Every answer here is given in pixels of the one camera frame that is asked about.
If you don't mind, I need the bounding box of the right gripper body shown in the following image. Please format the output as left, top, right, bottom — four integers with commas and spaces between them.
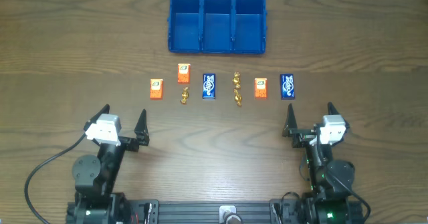
290, 127, 318, 148

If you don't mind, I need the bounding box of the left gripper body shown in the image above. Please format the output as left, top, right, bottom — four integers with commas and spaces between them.
116, 136, 150, 153

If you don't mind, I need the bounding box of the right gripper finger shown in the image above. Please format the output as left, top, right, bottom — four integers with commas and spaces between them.
282, 103, 298, 138
327, 101, 340, 116

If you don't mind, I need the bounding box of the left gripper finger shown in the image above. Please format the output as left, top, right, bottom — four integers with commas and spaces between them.
134, 108, 150, 142
83, 104, 111, 132

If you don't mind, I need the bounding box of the blue candy pack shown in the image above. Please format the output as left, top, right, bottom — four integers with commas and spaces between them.
202, 73, 217, 100
280, 74, 296, 100

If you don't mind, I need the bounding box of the orange candy box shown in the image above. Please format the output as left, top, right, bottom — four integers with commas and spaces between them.
254, 78, 268, 100
177, 63, 191, 84
149, 78, 165, 100

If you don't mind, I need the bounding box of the blue tray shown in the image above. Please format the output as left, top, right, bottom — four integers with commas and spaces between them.
168, 0, 268, 55

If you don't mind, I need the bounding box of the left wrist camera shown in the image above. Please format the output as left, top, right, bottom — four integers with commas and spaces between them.
84, 113, 122, 147

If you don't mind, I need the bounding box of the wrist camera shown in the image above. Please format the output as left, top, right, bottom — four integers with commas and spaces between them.
309, 114, 347, 146
84, 113, 122, 147

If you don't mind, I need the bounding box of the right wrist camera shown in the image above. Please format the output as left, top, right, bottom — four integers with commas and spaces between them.
309, 114, 347, 146

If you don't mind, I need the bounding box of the mounting rail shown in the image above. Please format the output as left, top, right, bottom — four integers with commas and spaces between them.
66, 199, 364, 224

